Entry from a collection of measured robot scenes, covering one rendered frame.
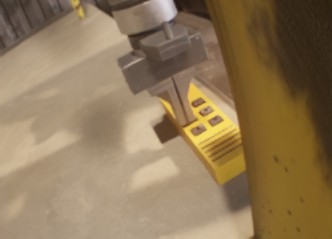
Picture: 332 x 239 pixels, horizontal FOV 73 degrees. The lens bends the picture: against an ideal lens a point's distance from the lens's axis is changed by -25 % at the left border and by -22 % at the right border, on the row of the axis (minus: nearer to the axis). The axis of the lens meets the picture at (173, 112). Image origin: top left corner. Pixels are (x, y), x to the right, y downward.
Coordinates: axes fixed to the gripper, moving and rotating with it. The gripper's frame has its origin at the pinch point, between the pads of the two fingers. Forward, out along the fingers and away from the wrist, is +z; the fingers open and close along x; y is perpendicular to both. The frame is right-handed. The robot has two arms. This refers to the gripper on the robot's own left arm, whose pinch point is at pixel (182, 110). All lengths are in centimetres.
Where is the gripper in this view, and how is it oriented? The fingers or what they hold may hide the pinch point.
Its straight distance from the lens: 49.9
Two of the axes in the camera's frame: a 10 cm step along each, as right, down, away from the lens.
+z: 3.0, 7.6, 5.8
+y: -3.7, -4.7, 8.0
